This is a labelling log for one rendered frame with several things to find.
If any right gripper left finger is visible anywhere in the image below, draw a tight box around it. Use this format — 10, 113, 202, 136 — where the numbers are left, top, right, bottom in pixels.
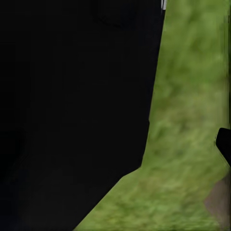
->
0, 128, 25, 186

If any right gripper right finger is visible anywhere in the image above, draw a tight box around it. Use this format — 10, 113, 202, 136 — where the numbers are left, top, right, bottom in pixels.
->
216, 128, 231, 166

